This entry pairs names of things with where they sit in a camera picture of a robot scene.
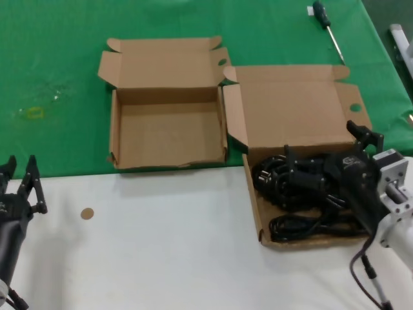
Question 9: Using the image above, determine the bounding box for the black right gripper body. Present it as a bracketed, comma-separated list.
[324, 151, 388, 235]

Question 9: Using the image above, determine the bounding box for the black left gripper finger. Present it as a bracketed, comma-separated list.
[0, 155, 17, 198]
[17, 154, 48, 216]

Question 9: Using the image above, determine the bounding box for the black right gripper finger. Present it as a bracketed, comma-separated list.
[283, 145, 328, 192]
[347, 120, 385, 156]

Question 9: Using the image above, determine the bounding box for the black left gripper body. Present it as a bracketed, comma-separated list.
[0, 192, 33, 279]

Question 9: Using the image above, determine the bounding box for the brown cardboard box with round hole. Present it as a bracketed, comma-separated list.
[222, 64, 374, 249]

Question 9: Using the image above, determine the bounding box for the empty-type brown cardboard box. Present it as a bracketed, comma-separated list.
[97, 36, 232, 170]

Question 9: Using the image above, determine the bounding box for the grey white metal profile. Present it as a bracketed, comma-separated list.
[388, 23, 413, 78]

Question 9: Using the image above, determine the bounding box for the green tablecloth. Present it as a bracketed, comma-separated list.
[0, 0, 413, 181]

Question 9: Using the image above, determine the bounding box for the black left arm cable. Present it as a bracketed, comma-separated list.
[5, 287, 30, 310]

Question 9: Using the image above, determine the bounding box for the right arm cable with connector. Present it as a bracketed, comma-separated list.
[350, 232, 393, 310]

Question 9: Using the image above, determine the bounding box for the green handled screwdriver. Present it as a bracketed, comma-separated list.
[312, 0, 346, 65]

